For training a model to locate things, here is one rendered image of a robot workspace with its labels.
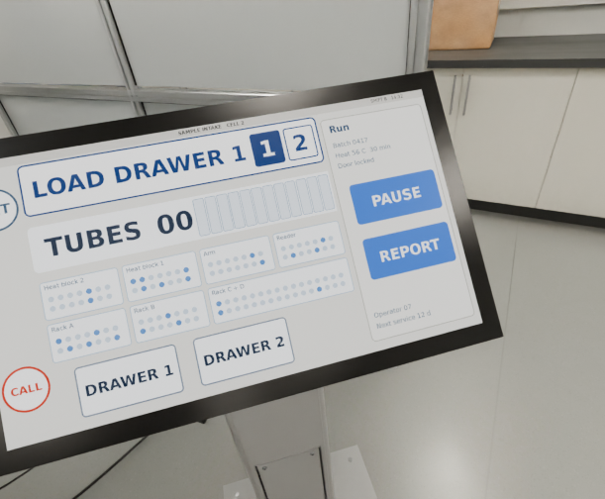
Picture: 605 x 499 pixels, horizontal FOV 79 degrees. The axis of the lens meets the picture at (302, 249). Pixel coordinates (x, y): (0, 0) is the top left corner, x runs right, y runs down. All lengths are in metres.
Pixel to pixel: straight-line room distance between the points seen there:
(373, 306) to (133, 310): 0.24
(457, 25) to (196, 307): 2.33
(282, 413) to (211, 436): 0.92
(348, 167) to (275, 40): 0.77
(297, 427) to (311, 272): 0.35
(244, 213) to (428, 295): 0.21
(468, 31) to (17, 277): 2.41
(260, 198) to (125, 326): 0.18
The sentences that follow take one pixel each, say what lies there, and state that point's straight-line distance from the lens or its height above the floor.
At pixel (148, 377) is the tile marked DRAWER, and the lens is 0.40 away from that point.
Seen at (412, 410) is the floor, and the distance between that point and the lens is 1.52.
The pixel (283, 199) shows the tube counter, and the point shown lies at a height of 1.11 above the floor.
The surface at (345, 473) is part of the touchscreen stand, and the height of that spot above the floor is 0.04.
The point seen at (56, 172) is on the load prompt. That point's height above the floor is 1.17.
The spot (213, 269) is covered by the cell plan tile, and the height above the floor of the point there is 1.07.
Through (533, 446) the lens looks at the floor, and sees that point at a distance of 1.56.
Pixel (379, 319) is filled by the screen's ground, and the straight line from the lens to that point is 0.40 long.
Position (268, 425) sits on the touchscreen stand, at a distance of 0.65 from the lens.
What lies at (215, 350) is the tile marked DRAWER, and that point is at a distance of 0.39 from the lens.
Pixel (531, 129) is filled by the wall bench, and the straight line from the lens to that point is 2.38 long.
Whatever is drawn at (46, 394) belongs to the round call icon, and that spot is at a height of 1.01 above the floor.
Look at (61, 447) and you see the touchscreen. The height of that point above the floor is 0.97.
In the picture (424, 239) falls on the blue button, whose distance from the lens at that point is 0.42.
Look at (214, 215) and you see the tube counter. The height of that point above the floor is 1.11.
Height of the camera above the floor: 1.29
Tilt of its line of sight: 36 degrees down
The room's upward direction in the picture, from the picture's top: 7 degrees counter-clockwise
